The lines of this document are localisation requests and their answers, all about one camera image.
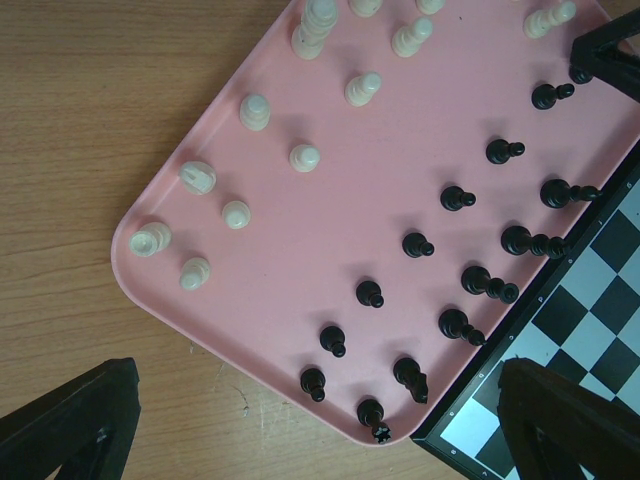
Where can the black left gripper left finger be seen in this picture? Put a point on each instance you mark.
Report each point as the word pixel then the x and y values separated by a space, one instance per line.
pixel 84 429

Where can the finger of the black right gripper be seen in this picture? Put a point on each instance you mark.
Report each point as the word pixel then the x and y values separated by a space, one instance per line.
pixel 598 53

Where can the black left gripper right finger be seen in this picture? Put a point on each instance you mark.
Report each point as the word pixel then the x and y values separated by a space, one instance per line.
pixel 556 429

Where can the black pawn piece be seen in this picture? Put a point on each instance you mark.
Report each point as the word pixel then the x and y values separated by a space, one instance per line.
pixel 332 339
pixel 454 198
pixel 369 294
pixel 312 382
pixel 416 245
pixel 545 96
pixel 500 151
pixel 579 76

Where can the white pawn piece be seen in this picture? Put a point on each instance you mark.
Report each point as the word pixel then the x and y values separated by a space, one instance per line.
pixel 195 272
pixel 408 39
pixel 540 22
pixel 361 89
pixel 304 158
pixel 430 7
pixel 236 214

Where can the black and white chessboard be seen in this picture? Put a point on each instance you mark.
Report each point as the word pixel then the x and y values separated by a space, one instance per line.
pixel 579 318

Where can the black bishop piece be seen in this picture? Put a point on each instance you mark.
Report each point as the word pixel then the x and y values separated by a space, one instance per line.
pixel 557 193
pixel 454 324

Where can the black knight piece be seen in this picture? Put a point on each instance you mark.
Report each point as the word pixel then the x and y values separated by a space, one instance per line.
pixel 407 372

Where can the black rook piece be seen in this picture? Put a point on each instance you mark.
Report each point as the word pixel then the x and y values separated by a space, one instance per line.
pixel 370 413

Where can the white rook piece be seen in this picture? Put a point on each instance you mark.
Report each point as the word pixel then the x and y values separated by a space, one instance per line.
pixel 150 239

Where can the white king piece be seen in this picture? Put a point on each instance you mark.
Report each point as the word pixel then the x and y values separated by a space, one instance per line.
pixel 365 8

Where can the white knight piece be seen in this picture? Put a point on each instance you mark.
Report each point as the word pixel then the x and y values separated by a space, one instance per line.
pixel 197 177

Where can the white queen piece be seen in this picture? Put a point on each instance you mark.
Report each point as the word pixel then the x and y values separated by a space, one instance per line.
pixel 317 20

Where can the pink plastic tray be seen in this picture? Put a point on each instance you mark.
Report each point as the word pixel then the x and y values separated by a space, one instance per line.
pixel 313 237

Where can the white bishop piece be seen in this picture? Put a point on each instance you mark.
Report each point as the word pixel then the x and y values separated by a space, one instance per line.
pixel 255 112

